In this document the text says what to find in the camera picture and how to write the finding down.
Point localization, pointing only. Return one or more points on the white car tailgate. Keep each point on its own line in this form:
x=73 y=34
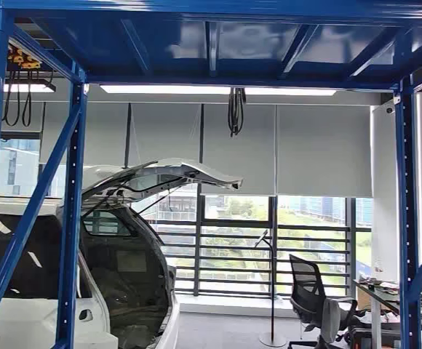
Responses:
x=181 y=168

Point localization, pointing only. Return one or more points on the dark-topped desk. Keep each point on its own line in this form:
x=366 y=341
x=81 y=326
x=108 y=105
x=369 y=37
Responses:
x=388 y=303

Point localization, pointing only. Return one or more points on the black equipment case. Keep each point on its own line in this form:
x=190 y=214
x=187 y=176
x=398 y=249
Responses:
x=364 y=339

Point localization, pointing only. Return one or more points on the pale grey roller blind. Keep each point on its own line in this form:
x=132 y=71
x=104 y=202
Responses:
x=167 y=135
x=254 y=154
x=98 y=135
x=323 y=154

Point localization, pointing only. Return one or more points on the long ceiling light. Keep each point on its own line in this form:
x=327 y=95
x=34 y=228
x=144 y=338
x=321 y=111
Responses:
x=25 y=88
x=159 y=89

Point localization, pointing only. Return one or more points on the white car body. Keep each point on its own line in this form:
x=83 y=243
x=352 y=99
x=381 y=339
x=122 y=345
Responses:
x=33 y=318

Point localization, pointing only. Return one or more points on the black window railing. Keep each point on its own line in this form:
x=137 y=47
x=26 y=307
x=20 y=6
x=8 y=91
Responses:
x=233 y=223

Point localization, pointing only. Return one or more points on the black floor stand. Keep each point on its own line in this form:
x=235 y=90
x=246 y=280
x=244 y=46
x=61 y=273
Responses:
x=272 y=289

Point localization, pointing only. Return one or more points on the blue metal shelf rack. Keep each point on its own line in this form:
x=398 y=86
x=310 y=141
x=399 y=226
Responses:
x=73 y=192

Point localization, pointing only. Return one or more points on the white security camera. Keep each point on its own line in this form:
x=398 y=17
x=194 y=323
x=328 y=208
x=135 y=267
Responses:
x=389 y=110

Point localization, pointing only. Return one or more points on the black mesh office chair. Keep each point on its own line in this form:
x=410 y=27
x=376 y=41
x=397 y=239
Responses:
x=302 y=284

